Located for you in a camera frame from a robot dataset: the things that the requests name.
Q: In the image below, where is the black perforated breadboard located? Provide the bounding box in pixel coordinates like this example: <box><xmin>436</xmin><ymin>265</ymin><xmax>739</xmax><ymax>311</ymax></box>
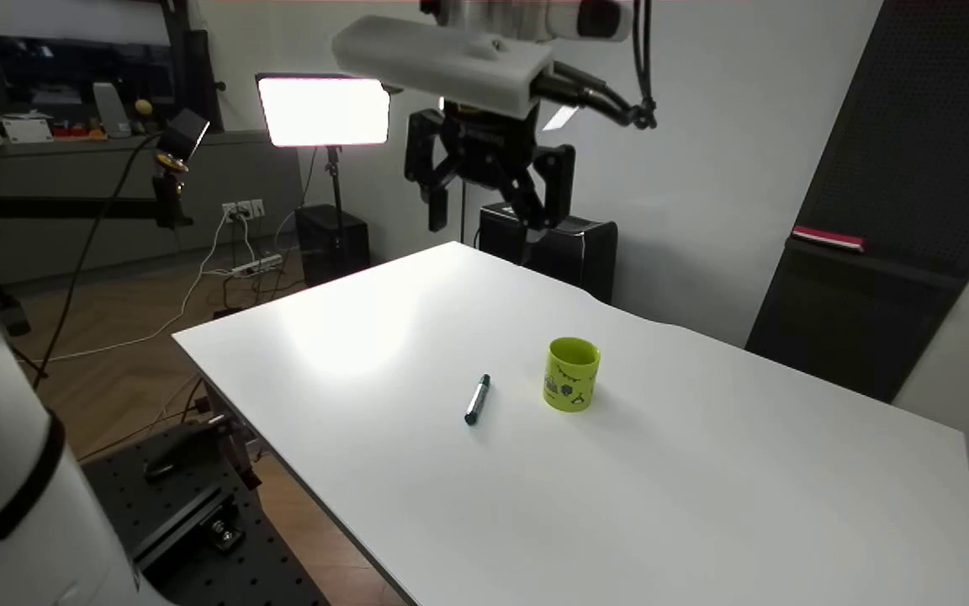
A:
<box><xmin>77</xmin><ymin>416</ymin><xmax>333</xmax><ymax>606</ymax></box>

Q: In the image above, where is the black light stand pole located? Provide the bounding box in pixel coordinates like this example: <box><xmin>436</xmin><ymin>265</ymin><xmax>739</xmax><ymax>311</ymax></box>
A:
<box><xmin>324</xmin><ymin>145</ymin><xmax>350</xmax><ymax>216</ymax></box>

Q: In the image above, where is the lime green cup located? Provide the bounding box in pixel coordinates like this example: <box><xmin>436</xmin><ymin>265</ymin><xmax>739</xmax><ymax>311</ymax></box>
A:
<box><xmin>542</xmin><ymin>333</ymin><xmax>603</xmax><ymax>416</ymax></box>

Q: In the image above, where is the green capped marker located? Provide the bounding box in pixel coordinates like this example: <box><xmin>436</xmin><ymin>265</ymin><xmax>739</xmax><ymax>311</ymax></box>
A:
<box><xmin>460</xmin><ymin>371</ymin><xmax>495</xmax><ymax>431</ymax></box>

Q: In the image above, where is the white power strip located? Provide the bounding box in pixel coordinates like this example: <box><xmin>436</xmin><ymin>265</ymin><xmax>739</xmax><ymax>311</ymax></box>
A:
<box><xmin>230</xmin><ymin>253</ymin><xmax>285</xmax><ymax>280</ymax></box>

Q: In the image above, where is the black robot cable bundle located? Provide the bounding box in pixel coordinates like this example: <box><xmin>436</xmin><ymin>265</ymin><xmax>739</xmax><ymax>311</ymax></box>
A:
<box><xmin>527</xmin><ymin>0</ymin><xmax>662</xmax><ymax>135</ymax></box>

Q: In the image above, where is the black camera on mount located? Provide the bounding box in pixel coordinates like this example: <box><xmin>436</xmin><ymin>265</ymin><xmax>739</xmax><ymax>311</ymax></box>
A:
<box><xmin>147</xmin><ymin>104</ymin><xmax>216</xmax><ymax>229</ymax></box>

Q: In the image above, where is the black tall panel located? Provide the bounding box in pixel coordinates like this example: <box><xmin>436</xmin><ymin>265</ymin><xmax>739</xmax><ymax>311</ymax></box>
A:
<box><xmin>743</xmin><ymin>0</ymin><xmax>969</xmax><ymax>403</ymax></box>

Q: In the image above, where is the black speaker box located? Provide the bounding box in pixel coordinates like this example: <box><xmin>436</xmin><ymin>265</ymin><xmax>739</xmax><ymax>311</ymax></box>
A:
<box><xmin>475</xmin><ymin>200</ymin><xmax>622</xmax><ymax>306</ymax></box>

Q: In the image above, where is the pink label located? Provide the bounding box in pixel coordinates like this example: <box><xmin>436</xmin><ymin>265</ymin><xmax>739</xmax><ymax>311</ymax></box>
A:
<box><xmin>789</xmin><ymin>224</ymin><xmax>867</xmax><ymax>255</ymax></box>

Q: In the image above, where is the white wall socket strip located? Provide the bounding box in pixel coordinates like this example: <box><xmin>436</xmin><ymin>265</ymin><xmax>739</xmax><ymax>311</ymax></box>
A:
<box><xmin>220</xmin><ymin>195</ymin><xmax>268</xmax><ymax>224</ymax></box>

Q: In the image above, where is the white power cable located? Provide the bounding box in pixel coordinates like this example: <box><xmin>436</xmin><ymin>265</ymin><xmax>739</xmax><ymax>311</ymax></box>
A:
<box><xmin>50</xmin><ymin>213</ymin><xmax>259</xmax><ymax>364</ymax></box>

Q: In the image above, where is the bright led light panel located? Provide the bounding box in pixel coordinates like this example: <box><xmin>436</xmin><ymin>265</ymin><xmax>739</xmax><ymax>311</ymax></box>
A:
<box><xmin>252</xmin><ymin>70</ymin><xmax>398</xmax><ymax>152</ymax></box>

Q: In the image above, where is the black camera cable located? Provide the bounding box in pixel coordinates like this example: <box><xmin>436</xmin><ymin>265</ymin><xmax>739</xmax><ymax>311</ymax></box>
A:
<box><xmin>29</xmin><ymin>135</ymin><xmax>163</xmax><ymax>392</ymax></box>

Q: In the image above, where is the grey counter cabinet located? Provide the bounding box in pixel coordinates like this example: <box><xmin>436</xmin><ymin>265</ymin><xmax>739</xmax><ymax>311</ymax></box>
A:
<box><xmin>0</xmin><ymin>131</ymin><xmax>307</xmax><ymax>289</ymax></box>

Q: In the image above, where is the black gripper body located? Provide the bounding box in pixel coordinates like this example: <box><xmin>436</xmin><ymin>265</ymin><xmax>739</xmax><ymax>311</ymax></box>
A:
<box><xmin>434</xmin><ymin>99</ymin><xmax>544</xmax><ymax>195</ymax></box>

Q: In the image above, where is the black horizontal mount bar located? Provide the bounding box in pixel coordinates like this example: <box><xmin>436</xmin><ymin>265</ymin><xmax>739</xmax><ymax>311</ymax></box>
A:
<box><xmin>0</xmin><ymin>193</ymin><xmax>175</xmax><ymax>227</ymax></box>

